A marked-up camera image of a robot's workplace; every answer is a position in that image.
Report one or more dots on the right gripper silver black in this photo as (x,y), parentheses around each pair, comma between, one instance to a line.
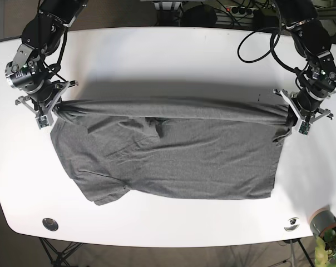
(45,100)

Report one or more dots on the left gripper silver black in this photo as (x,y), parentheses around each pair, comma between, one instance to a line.
(303,109)

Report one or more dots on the grey T-shirt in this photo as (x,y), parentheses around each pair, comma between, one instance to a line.
(183,149)

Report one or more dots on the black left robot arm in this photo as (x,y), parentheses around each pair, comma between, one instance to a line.
(318,81)

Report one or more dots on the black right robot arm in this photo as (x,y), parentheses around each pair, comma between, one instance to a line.
(39,58)

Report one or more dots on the right silver table grommet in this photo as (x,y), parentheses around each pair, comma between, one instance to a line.
(292,224)

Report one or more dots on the silver table grommet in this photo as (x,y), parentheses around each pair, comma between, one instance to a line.
(292,224)
(50,224)

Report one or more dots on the grey plant pot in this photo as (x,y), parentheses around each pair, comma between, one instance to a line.
(321,221)

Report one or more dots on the left silver table grommet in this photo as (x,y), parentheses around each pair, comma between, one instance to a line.
(50,224)

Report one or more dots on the green potted plant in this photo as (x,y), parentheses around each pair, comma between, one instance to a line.
(325,250)

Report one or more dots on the black folding table legs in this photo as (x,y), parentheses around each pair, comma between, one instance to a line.
(59,258)

